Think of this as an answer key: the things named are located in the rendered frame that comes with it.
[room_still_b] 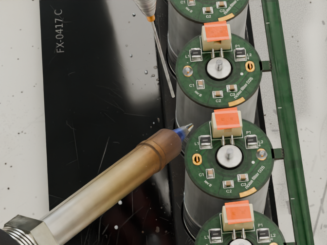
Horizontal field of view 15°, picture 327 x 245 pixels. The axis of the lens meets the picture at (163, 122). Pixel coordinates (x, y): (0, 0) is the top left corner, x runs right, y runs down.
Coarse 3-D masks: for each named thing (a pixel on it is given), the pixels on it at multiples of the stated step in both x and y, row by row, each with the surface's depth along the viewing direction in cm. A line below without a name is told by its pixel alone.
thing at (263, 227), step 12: (216, 216) 34; (264, 216) 34; (204, 228) 34; (216, 228) 33; (264, 228) 33; (276, 228) 34; (204, 240) 33; (216, 240) 33; (228, 240) 33; (252, 240) 33; (264, 240) 33; (276, 240) 33
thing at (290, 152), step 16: (272, 0) 37; (272, 16) 37; (272, 32) 36; (272, 48) 36; (272, 64) 36; (272, 80) 36; (288, 80) 36; (288, 96) 35; (288, 112) 35; (288, 128) 35; (288, 144) 35; (288, 160) 34; (288, 176) 34; (304, 176) 34; (288, 192) 34; (304, 192) 34; (304, 208) 34; (304, 224) 34; (304, 240) 33
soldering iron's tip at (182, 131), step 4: (188, 124) 32; (192, 124) 32; (180, 128) 32; (184, 128) 32; (188, 128) 32; (176, 132) 32; (180, 132) 32; (184, 132) 32; (188, 132) 32; (180, 136) 32; (184, 136) 32
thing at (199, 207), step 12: (216, 156) 35; (240, 156) 34; (228, 168) 34; (192, 192) 35; (264, 192) 35; (192, 204) 36; (204, 204) 35; (216, 204) 35; (252, 204) 35; (264, 204) 37; (192, 216) 37; (204, 216) 36; (192, 228) 37
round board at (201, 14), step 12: (180, 0) 37; (192, 0) 37; (204, 0) 37; (216, 0) 37; (228, 0) 37; (240, 0) 37; (180, 12) 37; (192, 12) 37; (204, 12) 37; (216, 12) 37; (228, 12) 37; (240, 12) 37
